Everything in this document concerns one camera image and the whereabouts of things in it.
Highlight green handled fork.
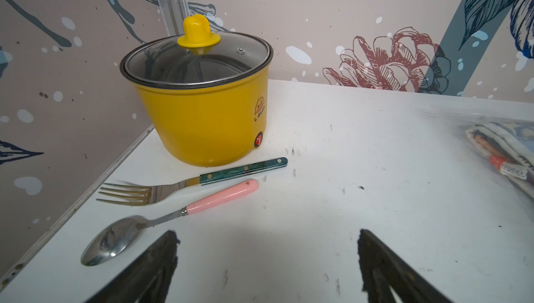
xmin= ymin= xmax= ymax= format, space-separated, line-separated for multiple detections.
xmin=97 ymin=157 xmax=289 ymax=206

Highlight pink handled spoon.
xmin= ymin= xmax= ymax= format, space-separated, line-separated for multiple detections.
xmin=81 ymin=179 xmax=259 ymax=266

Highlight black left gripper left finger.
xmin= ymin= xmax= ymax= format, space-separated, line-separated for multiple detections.
xmin=88 ymin=231 xmax=180 ymax=302

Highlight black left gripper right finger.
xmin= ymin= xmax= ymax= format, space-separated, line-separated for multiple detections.
xmin=357 ymin=229 xmax=451 ymax=303

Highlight yellow electric pot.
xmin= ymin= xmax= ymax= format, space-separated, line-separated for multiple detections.
xmin=136 ymin=67 xmax=269 ymax=167

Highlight glass lid yellow knob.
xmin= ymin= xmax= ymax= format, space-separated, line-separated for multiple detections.
xmin=120 ymin=32 xmax=273 ymax=90

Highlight clear vacuum bag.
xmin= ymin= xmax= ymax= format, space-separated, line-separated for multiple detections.
xmin=414 ymin=105 xmax=533 ymax=208

